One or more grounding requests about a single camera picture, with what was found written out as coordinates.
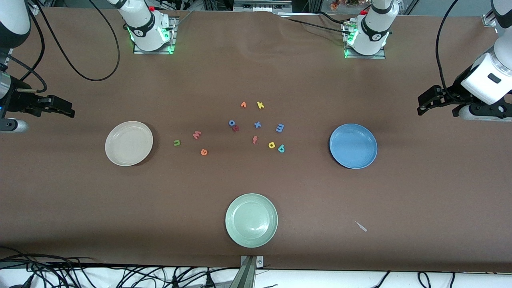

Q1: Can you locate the beige plate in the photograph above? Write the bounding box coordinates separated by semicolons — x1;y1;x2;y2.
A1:
105;121;154;166

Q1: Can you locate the blue plate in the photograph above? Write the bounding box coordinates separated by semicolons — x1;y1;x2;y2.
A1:
329;123;378;169

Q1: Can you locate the brown table cover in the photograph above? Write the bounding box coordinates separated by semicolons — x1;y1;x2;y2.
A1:
0;6;512;273

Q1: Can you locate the green plate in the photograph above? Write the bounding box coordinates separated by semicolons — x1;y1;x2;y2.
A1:
225;193;278;248

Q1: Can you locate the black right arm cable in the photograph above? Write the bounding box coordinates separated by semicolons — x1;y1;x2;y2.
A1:
6;0;120;93

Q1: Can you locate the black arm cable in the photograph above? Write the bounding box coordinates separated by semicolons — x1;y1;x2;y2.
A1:
435;0;460;100
6;0;120;93

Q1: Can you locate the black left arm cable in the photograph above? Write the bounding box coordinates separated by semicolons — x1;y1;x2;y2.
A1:
435;0;460;100

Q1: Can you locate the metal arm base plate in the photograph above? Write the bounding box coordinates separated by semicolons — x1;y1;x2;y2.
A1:
133;16;177;55
343;22;387;60

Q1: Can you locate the black base power cable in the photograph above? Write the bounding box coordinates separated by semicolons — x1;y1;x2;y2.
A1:
272;11;352;36

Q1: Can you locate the grey base cable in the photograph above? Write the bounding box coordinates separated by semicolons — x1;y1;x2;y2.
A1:
174;11;193;29

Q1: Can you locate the tangle of black cables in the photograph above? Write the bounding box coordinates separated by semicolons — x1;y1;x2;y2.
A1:
0;247;240;288

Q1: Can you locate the silver aluminium frame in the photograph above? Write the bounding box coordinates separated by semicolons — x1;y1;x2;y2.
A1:
233;0;293;13

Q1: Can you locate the silver clamp bracket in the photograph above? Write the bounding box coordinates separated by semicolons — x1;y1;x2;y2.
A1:
240;256;264;269

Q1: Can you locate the grey metal post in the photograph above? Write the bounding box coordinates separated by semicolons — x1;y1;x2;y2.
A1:
229;256;256;288

